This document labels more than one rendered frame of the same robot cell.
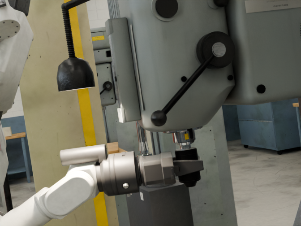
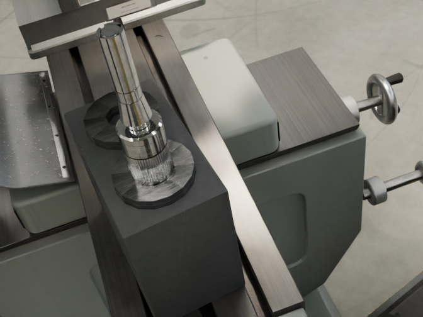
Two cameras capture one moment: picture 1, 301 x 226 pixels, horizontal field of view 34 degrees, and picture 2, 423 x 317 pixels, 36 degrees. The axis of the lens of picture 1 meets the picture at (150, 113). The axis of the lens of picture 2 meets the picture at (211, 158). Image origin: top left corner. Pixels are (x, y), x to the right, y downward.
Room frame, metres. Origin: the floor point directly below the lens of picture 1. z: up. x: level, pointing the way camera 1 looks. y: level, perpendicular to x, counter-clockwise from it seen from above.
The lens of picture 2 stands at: (1.95, 0.13, 1.64)
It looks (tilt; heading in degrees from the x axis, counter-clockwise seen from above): 47 degrees down; 184
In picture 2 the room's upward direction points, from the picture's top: 12 degrees counter-clockwise
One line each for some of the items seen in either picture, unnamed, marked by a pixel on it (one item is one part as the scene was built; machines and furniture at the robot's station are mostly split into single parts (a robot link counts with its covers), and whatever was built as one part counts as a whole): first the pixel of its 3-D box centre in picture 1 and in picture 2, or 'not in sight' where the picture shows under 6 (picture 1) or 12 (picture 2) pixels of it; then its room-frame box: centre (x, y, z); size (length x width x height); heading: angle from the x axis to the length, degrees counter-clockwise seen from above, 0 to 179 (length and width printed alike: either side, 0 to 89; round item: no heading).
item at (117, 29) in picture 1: (122, 70); not in sight; (1.02, 0.04, 1.45); 0.04 x 0.04 x 0.21; 14
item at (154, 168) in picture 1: (145, 171); not in sight; (1.05, 0.03, 1.23); 0.13 x 0.12 x 0.10; 179
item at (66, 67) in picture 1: (74, 73); not in sight; (0.97, 0.14, 1.45); 0.07 x 0.07 x 0.06
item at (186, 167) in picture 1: (188, 167); not in sight; (1.01, -0.06, 1.23); 0.06 x 0.02 x 0.03; 89
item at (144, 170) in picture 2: not in sight; (146, 150); (1.49, 0.04, 1.17); 0.05 x 0.05 x 0.06
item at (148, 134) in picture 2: (144, 154); (139, 126); (1.49, 0.04, 1.20); 0.05 x 0.05 x 0.01
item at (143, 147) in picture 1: (141, 135); (124, 79); (1.49, 0.04, 1.26); 0.03 x 0.03 x 0.11
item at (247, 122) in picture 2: not in sight; (134, 123); (1.04, -0.06, 0.80); 0.50 x 0.35 x 0.12; 104
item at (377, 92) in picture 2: not in sight; (367, 104); (0.92, 0.42, 0.64); 0.16 x 0.12 x 0.12; 104
